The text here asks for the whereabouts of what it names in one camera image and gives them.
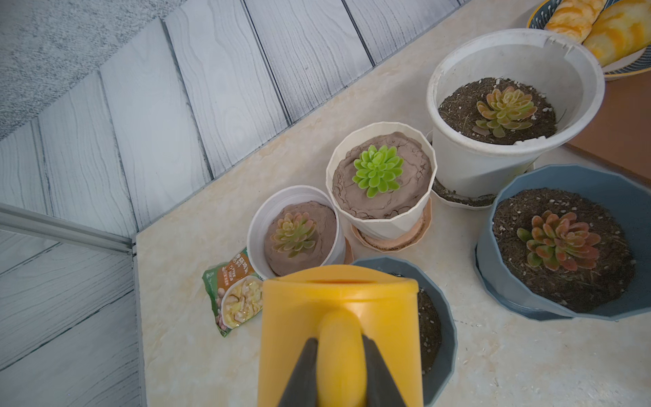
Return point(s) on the yellow bread roll upper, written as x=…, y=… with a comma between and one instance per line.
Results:
x=575, y=18

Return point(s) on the large white round pot succulent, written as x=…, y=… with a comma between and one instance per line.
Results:
x=500, y=101

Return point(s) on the blue pot red succulent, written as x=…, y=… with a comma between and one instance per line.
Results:
x=563, y=242

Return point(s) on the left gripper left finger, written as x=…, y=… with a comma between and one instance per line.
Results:
x=301, y=390

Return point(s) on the pink saucer under small pot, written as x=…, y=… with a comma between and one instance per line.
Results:
x=349, y=255

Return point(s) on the green orange snack packet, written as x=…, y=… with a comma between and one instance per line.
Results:
x=236, y=292

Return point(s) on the white pot bright green succulent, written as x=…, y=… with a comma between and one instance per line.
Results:
x=380, y=178

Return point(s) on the brown tray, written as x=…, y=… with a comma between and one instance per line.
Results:
x=619, y=135

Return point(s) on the yellow bread roll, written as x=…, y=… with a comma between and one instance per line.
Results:
x=621, y=30
x=575, y=18

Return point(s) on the yellow bread roll lower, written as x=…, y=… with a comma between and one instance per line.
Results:
x=621, y=30

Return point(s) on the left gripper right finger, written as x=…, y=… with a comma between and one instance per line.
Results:
x=381, y=389

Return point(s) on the yellow watering can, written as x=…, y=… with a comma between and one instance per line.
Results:
x=338, y=305

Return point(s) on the small white pot pink-green succulent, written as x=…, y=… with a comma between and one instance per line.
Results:
x=294, y=230

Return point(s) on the left aluminium frame post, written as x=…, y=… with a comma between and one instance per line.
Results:
x=14, y=219

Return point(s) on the blue patterned plate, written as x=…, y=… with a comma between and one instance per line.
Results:
x=634, y=64

